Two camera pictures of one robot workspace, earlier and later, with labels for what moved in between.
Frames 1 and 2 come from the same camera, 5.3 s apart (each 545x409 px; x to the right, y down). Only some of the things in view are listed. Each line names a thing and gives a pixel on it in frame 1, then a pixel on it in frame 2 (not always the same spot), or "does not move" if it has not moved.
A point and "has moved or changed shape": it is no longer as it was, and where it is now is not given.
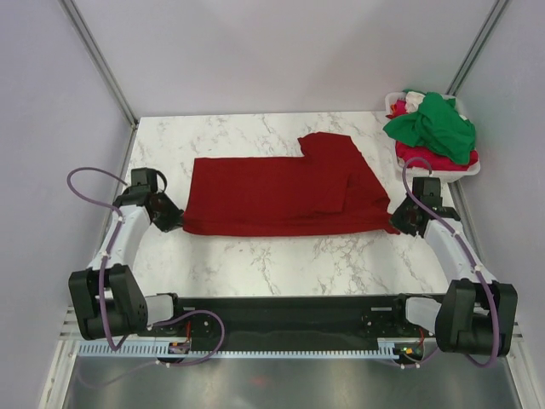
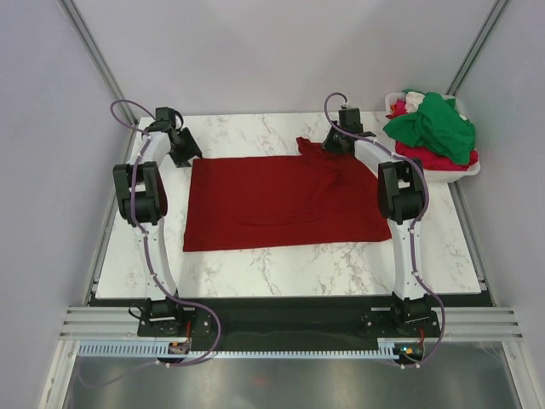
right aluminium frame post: (477, 47) does not move
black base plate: (291, 319) does not move
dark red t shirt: (329, 187) has moved or changed shape
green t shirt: (438, 125) does not move
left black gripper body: (169, 215) → (177, 148)
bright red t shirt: (422, 158) does not move
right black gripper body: (400, 218) → (333, 140)
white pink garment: (401, 103) does not move
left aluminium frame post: (77, 23) does not move
